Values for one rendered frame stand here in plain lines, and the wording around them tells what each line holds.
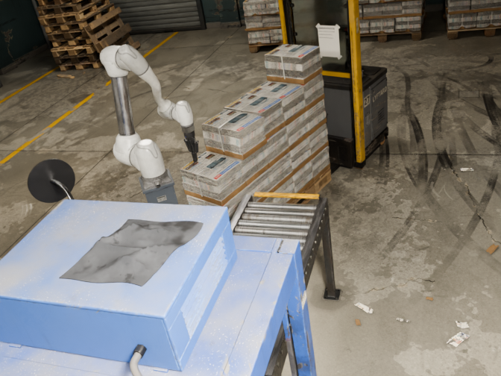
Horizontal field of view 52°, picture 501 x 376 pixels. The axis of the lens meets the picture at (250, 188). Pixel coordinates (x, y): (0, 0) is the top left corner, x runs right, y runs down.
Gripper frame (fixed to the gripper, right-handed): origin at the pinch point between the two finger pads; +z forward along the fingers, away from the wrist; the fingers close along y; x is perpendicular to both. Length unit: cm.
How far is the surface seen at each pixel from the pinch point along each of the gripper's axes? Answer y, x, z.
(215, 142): 5.3, -26.9, 3.3
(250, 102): 3, -71, -11
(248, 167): -18.3, -32.9, 22.4
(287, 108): -18, -89, -1
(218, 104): 219, -251, 96
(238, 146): -18.8, -26.2, 1.4
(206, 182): -8.6, 2.1, 17.8
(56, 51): 622, -273, 58
